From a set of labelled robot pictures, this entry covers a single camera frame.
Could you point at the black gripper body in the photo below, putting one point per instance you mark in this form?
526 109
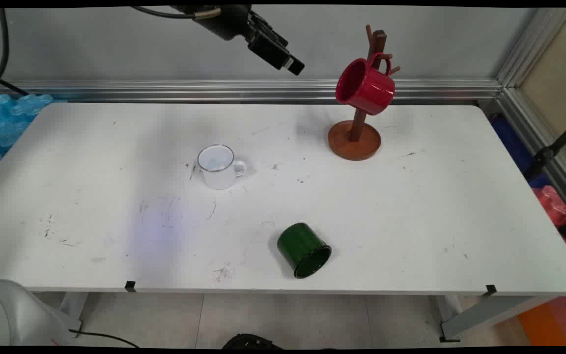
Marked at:
231 22

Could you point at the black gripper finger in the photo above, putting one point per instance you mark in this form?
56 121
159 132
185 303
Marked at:
274 53
269 30

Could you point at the red ceramic mug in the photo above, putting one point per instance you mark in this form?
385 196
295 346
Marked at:
366 91

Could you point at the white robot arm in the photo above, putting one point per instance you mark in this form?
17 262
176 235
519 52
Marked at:
13 314

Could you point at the brown wooden mug tree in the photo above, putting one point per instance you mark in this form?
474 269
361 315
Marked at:
354 145

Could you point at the white enamel mug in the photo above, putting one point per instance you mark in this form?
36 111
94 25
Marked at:
219 169

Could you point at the green enamel mug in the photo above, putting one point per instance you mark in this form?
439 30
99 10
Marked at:
300 246

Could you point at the blue bubble wrap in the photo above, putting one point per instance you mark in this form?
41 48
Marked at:
5 123

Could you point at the blue plastic sheet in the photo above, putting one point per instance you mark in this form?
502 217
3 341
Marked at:
511 142

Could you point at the black table edge clip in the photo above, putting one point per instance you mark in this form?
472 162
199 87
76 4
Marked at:
491 289
130 285

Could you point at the black object on floor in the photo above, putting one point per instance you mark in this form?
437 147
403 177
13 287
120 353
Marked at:
251 341

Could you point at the black tripod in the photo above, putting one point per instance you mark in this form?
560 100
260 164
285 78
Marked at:
551 150

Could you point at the red bubble wrap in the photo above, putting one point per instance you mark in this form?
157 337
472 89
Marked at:
553 204

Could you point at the grey table leg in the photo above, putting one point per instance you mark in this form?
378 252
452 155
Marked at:
72 307
479 317

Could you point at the orange bin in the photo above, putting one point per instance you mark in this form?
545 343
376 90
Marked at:
548 322

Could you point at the aluminium frame rail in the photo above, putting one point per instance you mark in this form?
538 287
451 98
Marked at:
523 54
214 90

